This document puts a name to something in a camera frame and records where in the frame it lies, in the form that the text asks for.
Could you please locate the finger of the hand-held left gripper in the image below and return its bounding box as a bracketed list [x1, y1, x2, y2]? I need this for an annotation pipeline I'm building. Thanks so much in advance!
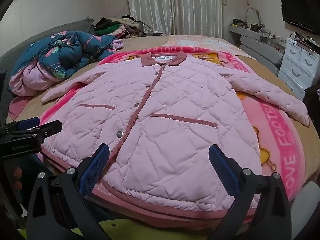
[0, 117, 41, 133]
[37, 120, 63, 140]

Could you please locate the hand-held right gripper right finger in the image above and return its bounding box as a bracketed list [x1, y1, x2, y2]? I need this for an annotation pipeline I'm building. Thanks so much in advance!
[208, 144, 293, 240]

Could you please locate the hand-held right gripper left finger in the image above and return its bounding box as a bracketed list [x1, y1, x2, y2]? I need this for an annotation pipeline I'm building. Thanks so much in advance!
[26, 143, 113, 240]

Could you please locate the pink quilted jacket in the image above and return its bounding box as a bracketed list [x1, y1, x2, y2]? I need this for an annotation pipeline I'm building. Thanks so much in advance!
[41, 52, 310, 212]

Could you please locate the heap of dark clothes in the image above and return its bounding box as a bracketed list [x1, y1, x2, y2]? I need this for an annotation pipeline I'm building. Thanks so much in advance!
[303, 82, 320, 112]

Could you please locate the pile of folded clothes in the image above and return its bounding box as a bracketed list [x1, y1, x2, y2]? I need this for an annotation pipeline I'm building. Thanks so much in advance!
[94, 15, 143, 39]

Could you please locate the person's left hand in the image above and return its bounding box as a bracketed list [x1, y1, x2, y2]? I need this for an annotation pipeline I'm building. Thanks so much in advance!
[12, 167, 23, 193]

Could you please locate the rose pink towel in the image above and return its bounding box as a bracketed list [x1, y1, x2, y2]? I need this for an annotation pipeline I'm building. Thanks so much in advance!
[8, 95, 32, 120]

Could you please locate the pink printed fleece blanket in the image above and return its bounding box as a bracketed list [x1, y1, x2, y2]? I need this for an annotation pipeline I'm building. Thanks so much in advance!
[9, 46, 307, 224]

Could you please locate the blue floral duvet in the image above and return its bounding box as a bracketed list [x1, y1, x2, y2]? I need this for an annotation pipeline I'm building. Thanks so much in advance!
[7, 30, 118, 97]

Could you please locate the yellow green cloth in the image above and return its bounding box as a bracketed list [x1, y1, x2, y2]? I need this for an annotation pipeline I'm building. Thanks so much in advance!
[72, 219, 218, 240]

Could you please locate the lilac cloth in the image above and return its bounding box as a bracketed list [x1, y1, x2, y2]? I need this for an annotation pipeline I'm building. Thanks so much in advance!
[110, 37, 125, 53]

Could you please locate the grey padded side panel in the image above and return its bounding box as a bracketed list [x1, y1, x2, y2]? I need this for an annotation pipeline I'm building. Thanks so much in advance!
[240, 35, 284, 64]

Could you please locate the peach patterned blanket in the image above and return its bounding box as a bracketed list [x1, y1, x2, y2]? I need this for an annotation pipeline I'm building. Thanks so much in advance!
[170, 35, 235, 55]

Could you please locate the white drawer cabinet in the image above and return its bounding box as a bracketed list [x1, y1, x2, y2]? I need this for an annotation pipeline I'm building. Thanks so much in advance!
[277, 37, 320, 95]

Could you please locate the bed with tan sheet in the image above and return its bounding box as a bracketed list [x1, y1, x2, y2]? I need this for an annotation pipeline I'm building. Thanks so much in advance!
[5, 34, 320, 188]

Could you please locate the black set-top box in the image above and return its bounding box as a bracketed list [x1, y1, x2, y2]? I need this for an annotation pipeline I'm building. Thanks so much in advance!
[294, 32, 320, 46]

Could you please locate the white gooseneck lamp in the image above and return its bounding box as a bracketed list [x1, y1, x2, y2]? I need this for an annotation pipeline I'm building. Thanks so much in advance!
[246, 7, 262, 27]

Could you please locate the white pleated curtain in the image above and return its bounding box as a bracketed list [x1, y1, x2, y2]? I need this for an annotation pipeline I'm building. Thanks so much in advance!
[127, 0, 223, 38]

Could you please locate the black flat television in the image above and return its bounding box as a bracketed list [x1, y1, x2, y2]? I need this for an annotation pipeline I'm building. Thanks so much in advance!
[280, 0, 320, 34]

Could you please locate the grey wall shelf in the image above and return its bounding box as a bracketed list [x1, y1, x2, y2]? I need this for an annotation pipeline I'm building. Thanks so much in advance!
[229, 24, 272, 42]

